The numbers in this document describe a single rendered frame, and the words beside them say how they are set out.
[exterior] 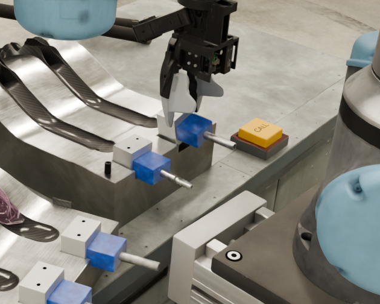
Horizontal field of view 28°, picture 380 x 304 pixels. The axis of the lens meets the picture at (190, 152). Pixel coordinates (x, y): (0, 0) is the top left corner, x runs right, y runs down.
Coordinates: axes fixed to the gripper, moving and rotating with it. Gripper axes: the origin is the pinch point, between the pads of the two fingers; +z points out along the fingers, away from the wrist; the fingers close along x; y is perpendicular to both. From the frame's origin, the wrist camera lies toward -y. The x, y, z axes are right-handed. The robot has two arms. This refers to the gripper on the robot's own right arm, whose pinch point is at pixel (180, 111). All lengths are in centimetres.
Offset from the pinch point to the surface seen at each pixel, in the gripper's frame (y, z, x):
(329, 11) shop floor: -115, 93, 313
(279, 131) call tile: 7.0, 10.0, 22.4
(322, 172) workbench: 3, 37, 57
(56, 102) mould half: -21.3, 4.0, -6.1
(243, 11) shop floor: -150, 93, 273
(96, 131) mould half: -10.7, 4.9, -7.6
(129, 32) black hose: -42, 10, 39
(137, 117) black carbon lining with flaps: -9.3, 5.2, 1.1
